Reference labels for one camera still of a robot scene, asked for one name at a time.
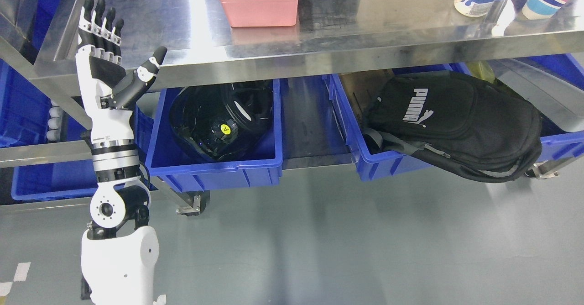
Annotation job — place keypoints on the black Puma backpack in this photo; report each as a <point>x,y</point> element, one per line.
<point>461,124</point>

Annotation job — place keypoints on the stainless steel table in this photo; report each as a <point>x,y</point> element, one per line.
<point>330,36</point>

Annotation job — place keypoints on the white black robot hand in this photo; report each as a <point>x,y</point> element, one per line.
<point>97,76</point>

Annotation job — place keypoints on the blue bin with helmet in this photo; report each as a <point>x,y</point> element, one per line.
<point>263,166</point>

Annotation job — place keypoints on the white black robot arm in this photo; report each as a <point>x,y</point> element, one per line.
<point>119,248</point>

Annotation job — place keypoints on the black helmet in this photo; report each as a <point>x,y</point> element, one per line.
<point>222,122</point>

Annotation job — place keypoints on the blue bin far left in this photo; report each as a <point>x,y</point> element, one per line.
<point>24,110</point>

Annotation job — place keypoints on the blue bin lower left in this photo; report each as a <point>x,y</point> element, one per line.
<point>74,179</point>

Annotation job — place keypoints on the blue bin with backpack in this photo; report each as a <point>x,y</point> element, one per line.
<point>557,144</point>

